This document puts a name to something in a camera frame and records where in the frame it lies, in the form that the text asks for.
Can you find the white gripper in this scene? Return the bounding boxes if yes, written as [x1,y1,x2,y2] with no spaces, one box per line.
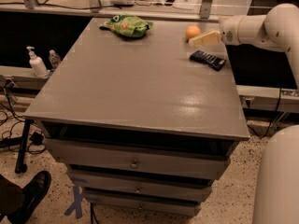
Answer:
[188,16,244,47]

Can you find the orange fruit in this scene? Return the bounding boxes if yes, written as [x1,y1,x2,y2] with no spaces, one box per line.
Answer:
[185,25,201,40]

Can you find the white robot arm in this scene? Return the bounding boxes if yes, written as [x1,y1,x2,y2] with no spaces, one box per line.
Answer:
[189,4,299,224]

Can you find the dark blue snack package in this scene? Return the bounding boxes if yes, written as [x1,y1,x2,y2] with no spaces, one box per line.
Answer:
[189,50,226,71]

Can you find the white paper on shelf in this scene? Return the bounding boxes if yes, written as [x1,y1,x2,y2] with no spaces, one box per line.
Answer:
[172,0,197,10]

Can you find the green chip bag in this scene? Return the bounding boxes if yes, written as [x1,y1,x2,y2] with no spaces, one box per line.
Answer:
[99,14,153,38]

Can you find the grey drawer cabinet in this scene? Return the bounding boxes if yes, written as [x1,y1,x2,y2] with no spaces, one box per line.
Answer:
[25,19,249,205]

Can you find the top grey drawer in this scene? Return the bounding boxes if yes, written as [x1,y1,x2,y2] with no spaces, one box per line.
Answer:
[44,138,230,180]

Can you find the grey drawer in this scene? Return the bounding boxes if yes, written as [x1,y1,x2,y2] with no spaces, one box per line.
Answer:
[84,191,201,217]
[67,170,211,202]
[44,138,230,180]

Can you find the white pump lotion bottle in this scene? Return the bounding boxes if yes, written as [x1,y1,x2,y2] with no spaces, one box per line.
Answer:
[26,46,48,77]

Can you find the bottom grey drawer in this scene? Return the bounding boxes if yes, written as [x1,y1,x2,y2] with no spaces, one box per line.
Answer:
[84,191,201,217]

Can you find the middle grey drawer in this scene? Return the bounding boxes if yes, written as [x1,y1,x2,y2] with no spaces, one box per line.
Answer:
[67,170,211,202]

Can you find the black table leg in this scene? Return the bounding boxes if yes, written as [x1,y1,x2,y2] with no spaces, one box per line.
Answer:
[15,119,32,174]

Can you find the black shoe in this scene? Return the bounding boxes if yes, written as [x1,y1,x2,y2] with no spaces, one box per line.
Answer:
[7,171,51,224]

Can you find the black floor cables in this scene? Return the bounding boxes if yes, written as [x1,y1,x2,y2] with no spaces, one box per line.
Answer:
[0,77,48,156]

